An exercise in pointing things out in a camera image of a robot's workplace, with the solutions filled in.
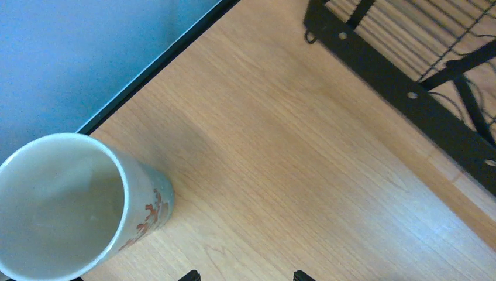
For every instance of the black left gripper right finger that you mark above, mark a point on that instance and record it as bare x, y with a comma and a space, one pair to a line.
300, 275

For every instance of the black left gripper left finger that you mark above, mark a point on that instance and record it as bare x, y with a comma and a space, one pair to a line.
192, 275

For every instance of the tall patterned ceramic cup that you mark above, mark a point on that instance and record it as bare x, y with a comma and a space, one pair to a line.
70, 202

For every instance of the black wire dish rack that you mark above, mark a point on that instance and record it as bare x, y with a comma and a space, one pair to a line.
433, 61

